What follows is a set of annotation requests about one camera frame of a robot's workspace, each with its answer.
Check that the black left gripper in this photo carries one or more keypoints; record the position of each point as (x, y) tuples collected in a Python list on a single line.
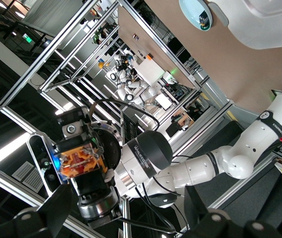
[(97, 138)]

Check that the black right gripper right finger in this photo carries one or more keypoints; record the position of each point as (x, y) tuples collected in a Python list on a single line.
[(205, 223)]

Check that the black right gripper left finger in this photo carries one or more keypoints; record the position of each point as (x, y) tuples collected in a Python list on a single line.
[(56, 210)]

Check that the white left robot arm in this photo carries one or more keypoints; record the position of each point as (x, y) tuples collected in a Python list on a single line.
[(230, 163)]

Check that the white ceiling vent grille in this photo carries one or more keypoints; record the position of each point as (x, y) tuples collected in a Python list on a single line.
[(28, 177)]

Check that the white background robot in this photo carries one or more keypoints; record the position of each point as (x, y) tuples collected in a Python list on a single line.
[(123, 81)]

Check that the green exit sign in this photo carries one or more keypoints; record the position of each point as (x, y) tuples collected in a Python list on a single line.
[(28, 39)]

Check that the light blue round plate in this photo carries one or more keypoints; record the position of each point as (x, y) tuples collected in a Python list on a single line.
[(193, 12)]

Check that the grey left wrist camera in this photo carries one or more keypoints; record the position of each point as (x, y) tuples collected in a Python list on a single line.
[(44, 163)]

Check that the aluminium profile frame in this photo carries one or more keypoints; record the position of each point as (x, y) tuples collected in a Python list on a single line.
[(56, 49)]

